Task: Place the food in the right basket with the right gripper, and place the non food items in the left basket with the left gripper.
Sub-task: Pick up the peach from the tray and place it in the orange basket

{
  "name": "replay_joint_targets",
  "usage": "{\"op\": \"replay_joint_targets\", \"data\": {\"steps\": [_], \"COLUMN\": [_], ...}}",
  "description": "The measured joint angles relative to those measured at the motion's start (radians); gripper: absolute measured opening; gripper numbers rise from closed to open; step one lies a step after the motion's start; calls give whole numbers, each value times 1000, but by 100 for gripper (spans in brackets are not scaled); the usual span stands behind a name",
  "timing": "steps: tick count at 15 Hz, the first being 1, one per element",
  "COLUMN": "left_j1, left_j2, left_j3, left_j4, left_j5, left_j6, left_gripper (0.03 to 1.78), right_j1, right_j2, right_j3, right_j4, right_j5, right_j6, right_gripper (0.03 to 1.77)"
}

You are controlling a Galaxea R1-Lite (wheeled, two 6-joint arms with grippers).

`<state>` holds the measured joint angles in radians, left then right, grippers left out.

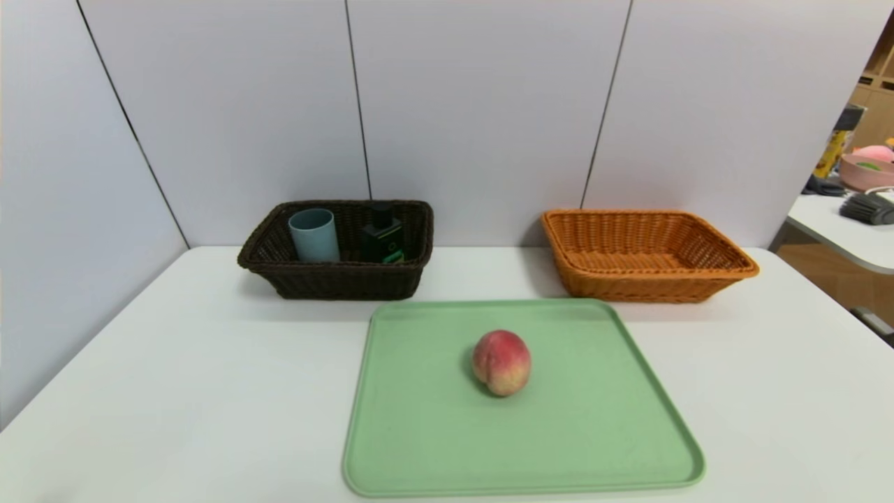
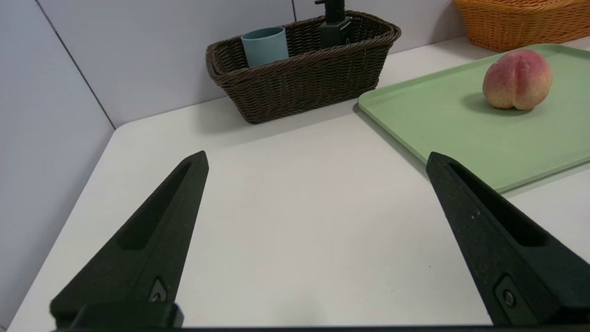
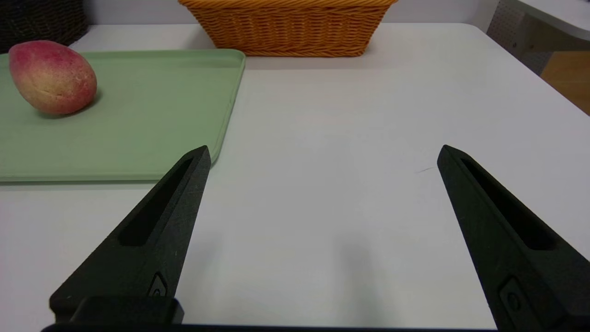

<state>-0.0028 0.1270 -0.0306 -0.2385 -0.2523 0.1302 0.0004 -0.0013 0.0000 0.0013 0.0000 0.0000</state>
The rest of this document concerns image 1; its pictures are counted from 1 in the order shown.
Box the dark brown wicker basket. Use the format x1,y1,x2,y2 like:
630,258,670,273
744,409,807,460
237,200,435,301

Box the wooden shelf unit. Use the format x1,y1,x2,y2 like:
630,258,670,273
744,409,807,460
847,14,894,151

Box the black pump soap bottle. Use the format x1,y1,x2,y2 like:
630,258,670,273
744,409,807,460
360,203,406,265

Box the light green plastic tray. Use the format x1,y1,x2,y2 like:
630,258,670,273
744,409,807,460
342,299,707,499

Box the pink bowl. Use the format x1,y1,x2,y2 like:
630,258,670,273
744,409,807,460
839,152,894,192

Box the blue-grey plastic cup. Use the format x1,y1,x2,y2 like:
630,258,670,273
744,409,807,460
288,208,342,264

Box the white side table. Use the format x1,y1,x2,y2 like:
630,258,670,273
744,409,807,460
786,189,894,275

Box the black brush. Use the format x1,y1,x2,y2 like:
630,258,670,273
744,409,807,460
840,192,894,226

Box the yellow bottle with dark cap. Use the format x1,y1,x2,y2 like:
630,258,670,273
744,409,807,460
814,105,867,179

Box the red-yellow peach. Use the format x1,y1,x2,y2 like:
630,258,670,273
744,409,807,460
472,330,534,398

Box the orange wicker basket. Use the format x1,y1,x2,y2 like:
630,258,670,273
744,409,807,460
541,209,761,304

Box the black flat object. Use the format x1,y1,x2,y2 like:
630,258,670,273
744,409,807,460
802,175,847,197

